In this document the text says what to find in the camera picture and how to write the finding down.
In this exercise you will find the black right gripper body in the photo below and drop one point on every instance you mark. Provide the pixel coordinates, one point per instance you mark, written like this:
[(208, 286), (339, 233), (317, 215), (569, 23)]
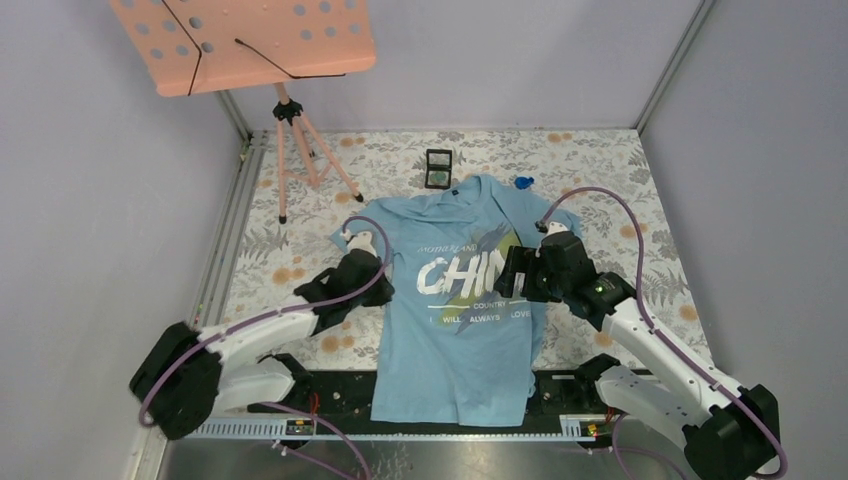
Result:
[(539, 284)]

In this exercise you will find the light blue printed t-shirt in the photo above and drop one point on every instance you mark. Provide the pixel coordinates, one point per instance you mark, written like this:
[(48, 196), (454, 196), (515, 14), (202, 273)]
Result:
[(447, 251)]

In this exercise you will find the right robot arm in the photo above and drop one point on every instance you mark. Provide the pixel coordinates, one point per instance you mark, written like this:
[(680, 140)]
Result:
[(725, 430)]

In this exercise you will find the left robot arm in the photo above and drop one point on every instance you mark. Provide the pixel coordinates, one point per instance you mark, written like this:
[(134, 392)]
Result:
[(192, 374)]

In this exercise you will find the black square brooch box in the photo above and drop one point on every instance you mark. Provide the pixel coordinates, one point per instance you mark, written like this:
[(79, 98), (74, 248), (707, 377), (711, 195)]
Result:
[(438, 172)]

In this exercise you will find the small blue plastic piece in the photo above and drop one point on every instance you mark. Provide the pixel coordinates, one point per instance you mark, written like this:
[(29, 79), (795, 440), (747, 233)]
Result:
[(523, 182)]

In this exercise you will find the pink music stand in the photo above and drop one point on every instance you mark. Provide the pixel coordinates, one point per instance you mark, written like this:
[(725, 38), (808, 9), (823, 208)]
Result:
[(192, 47)]

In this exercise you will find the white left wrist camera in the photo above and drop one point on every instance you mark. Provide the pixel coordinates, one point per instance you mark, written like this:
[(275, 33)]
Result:
[(360, 241)]

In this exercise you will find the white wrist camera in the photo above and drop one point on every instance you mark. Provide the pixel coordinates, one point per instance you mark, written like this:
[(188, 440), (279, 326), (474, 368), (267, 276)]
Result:
[(360, 241), (547, 229)]

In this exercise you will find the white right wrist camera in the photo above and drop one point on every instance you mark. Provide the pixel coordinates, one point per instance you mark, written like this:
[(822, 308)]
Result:
[(547, 229)]

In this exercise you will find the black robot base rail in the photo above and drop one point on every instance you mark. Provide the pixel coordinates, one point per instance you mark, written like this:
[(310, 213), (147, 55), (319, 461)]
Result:
[(473, 395)]

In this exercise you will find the slotted white cable duct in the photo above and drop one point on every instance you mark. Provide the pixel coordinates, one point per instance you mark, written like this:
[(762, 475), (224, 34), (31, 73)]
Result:
[(543, 428)]

